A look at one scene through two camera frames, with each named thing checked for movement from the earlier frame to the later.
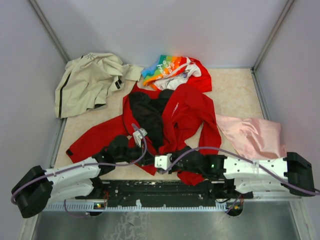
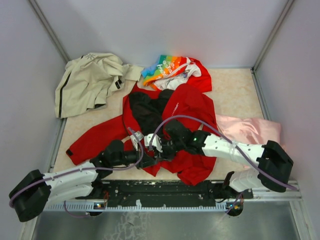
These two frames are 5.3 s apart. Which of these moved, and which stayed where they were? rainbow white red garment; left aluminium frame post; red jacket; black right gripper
Moved: black right gripper
Stayed: left aluminium frame post; red jacket; rainbow white red garment
